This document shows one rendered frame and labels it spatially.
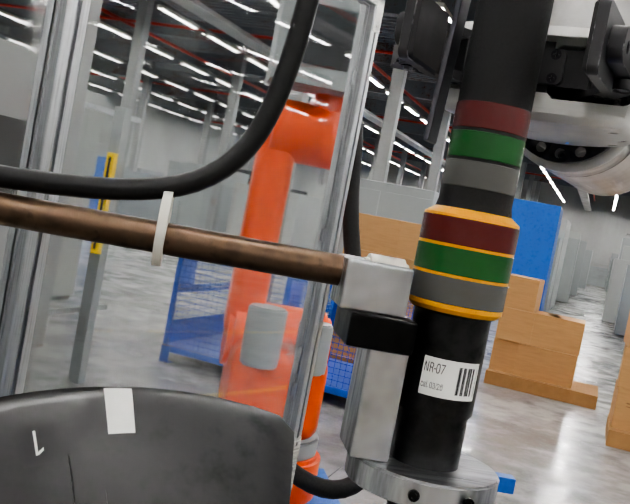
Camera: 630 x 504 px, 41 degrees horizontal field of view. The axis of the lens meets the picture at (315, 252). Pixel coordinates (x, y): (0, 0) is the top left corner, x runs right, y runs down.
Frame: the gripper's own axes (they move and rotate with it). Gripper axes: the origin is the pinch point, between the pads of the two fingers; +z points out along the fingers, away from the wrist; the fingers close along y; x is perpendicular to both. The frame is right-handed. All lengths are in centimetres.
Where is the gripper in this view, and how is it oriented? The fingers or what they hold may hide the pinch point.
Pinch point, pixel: (505, 35)
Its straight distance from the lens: 40.0
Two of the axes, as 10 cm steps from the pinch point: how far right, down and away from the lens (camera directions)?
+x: 1.9, -9.8, -0.5
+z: -4.6, -0.4, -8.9
